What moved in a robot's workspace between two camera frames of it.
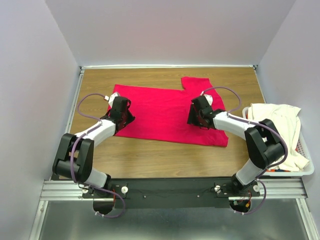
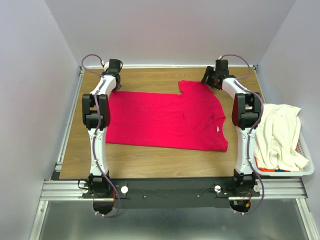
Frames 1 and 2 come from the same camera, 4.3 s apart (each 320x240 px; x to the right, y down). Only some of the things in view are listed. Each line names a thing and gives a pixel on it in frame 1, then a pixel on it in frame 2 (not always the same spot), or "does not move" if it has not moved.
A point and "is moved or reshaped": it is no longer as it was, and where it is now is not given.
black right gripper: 192,111 to 208,72
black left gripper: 130,119 to 118,87
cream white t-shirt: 286,119 does not move
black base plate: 168,192 does not move
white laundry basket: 303,151 does not move
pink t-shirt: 191,115 is moved or reshaped
